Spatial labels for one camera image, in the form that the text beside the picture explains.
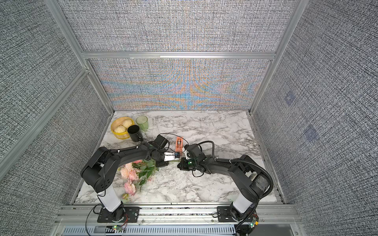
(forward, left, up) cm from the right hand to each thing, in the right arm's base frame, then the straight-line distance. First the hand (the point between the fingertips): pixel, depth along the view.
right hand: (176, 163), depth 86 cm
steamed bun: (+30, +36, 0) cm, 47 cm away
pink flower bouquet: (-4, +22, -3) cm, 23 cm away
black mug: (+20, +28, +2) cm, 34 cm away
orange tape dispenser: (+13, -1, 0) cm, 13 cm away
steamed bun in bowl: (+25, +39, +1) cm, 46 cm away
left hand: (+5, +5, -5) cm, 9 cm away
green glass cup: (+31, +25, +1) cm, 40 cm away
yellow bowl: (+34, +44, -2) cm, 55 cm away
